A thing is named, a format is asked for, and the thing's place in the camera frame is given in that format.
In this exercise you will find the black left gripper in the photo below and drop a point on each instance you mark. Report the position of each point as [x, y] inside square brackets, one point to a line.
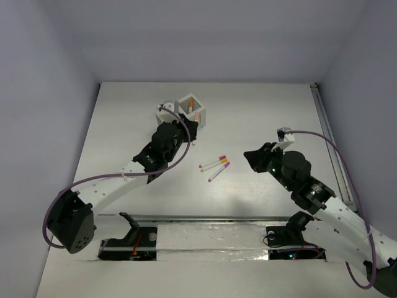
[185, 128]

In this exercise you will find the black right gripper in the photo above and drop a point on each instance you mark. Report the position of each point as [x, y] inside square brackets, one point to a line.
[257, 158]

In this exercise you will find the magenta capped white marker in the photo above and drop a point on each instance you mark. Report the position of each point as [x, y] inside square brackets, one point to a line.
[218, 172]

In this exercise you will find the yellow capped white marker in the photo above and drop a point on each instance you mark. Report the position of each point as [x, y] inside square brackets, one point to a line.
[213, 165]

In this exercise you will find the orange capped white marker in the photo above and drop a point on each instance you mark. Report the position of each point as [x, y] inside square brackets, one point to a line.
[191, 106]

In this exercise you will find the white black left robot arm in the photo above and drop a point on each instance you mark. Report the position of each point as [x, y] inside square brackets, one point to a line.
[71, 218]

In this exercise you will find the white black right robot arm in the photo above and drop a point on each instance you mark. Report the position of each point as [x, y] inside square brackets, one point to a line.
[324, 220]

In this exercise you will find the white slotted stationery organizer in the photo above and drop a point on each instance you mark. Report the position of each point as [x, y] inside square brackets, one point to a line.
[183, 109]

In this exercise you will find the pink capped white marker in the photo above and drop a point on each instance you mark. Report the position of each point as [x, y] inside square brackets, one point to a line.
[212, 161]

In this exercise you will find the white foam front board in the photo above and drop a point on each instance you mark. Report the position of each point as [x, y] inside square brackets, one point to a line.
[64, 276]

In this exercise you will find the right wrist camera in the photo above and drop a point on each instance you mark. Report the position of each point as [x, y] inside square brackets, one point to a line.
[285, 138]

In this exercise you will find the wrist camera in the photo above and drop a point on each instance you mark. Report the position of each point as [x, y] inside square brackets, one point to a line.
[168, 107]
[285, 138]

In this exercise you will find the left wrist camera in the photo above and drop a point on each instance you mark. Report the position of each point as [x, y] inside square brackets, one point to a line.
[168, 107]

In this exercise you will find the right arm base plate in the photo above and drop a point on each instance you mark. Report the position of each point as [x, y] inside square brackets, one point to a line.
[281, 236]

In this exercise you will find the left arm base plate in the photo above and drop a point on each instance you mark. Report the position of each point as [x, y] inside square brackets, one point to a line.
[139, 244]

